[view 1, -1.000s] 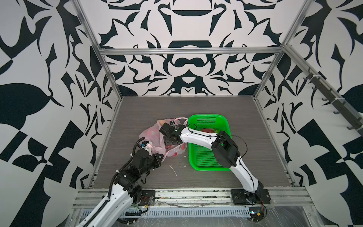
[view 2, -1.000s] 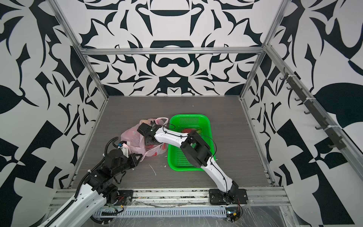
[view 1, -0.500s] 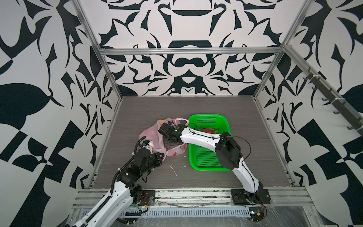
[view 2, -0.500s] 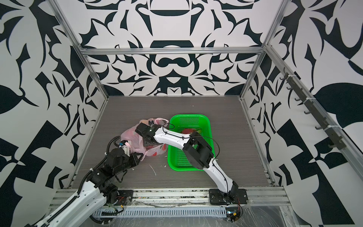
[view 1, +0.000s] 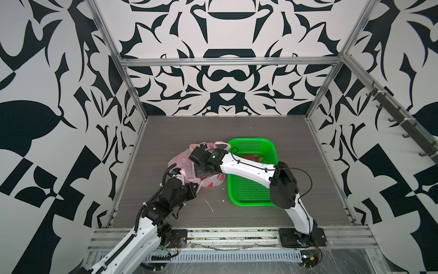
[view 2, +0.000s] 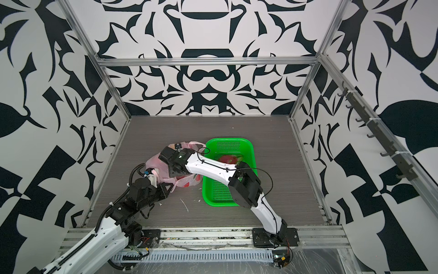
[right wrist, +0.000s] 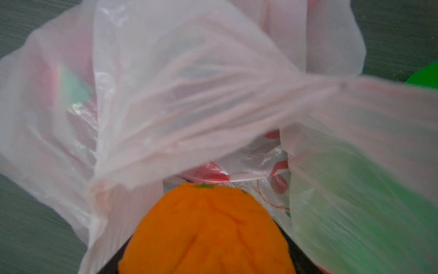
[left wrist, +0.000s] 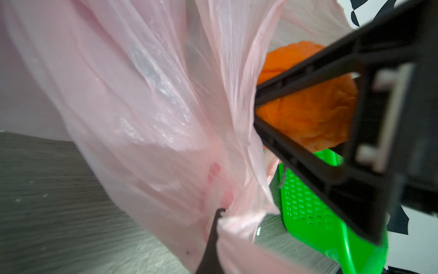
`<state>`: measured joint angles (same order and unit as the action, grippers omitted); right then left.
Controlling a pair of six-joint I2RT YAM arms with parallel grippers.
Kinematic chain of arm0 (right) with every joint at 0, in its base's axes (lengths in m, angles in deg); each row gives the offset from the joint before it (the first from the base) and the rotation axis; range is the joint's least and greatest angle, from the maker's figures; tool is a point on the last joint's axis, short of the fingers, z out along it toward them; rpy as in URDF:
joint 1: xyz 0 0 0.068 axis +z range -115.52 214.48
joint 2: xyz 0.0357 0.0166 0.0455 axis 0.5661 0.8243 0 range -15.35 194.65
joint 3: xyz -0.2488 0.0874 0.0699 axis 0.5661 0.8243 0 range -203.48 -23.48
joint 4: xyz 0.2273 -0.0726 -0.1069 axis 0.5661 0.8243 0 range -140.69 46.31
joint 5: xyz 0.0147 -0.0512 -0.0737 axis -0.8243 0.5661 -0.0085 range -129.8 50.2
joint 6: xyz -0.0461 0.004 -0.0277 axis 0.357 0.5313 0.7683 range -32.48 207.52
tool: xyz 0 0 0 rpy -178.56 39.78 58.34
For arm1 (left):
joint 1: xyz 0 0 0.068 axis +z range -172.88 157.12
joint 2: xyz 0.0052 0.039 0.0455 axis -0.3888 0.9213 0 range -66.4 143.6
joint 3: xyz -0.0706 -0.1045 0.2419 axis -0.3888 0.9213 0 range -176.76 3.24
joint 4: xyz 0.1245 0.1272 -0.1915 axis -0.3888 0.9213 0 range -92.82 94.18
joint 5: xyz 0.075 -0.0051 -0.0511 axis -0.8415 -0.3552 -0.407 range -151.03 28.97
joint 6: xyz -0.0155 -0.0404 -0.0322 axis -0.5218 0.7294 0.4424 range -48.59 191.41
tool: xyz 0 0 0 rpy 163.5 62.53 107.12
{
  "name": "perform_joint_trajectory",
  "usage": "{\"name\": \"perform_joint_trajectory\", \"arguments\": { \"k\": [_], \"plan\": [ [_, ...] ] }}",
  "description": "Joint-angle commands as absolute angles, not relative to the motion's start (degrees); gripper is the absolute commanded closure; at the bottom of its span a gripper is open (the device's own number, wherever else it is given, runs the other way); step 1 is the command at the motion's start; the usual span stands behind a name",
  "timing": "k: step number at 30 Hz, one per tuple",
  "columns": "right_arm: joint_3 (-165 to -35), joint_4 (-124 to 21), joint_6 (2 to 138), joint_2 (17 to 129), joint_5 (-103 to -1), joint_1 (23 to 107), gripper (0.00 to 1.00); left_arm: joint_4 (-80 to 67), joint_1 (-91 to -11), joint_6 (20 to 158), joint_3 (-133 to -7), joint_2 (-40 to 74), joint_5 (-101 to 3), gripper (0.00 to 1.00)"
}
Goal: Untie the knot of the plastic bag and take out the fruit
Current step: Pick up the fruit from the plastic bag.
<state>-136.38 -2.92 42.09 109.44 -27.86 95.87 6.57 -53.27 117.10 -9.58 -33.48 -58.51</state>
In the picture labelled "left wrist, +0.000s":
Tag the orange fruit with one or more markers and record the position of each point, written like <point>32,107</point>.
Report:
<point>318,117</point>

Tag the pink plastic bag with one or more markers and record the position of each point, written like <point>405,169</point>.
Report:
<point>159,98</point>

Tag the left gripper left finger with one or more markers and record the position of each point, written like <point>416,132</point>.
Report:
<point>210,262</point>

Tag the green plastic basket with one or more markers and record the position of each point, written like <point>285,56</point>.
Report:
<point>312,222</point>

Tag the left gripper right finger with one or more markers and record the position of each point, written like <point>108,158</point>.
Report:
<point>354,112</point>

